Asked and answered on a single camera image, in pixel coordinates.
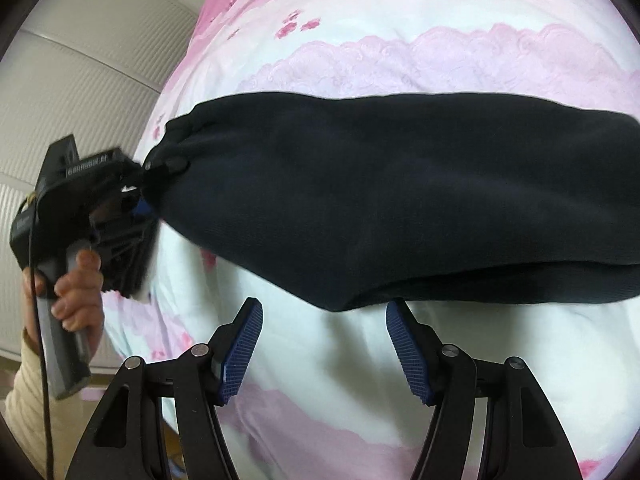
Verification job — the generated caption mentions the white ribbed cabinet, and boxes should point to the white ribbed cabinet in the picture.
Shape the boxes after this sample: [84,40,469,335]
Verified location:
[0,0,212,361]

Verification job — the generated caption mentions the black cable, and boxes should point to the black cable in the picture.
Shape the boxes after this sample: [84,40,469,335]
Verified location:
[27,195,56,480]

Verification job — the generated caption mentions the black pants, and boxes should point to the black pants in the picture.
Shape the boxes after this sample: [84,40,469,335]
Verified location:
[148,91,640,313]

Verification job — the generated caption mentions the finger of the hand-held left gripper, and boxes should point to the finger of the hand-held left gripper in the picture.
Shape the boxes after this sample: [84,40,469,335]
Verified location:
[120,158,188,221]

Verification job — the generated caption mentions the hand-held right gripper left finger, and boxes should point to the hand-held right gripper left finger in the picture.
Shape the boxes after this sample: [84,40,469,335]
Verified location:
[65,297,264,480]

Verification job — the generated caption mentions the person's left hand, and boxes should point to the person's left hand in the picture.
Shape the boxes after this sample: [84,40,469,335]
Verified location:
[21,250,105,346]

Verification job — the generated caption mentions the pink and white floral bedsheet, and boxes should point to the pink and white floral bedsheet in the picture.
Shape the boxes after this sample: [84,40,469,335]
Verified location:
[99,0,640,480]

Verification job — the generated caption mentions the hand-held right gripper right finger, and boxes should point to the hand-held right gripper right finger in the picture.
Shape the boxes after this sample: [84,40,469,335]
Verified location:
[385,298,585,480]

